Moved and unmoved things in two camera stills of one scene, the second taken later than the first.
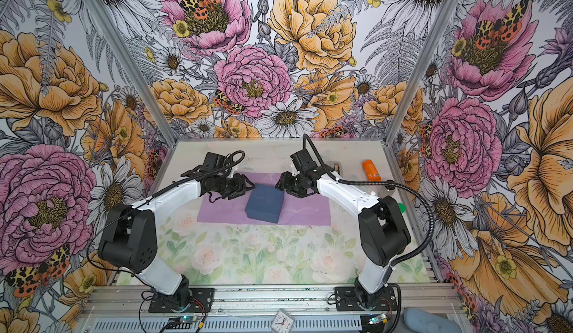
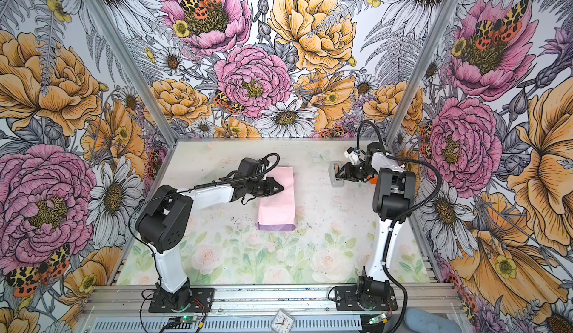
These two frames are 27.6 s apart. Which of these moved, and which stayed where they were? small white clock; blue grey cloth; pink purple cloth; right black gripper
Moved: right black gripper; pink purple cloth
Stayed: blue grey cloth; small white clock
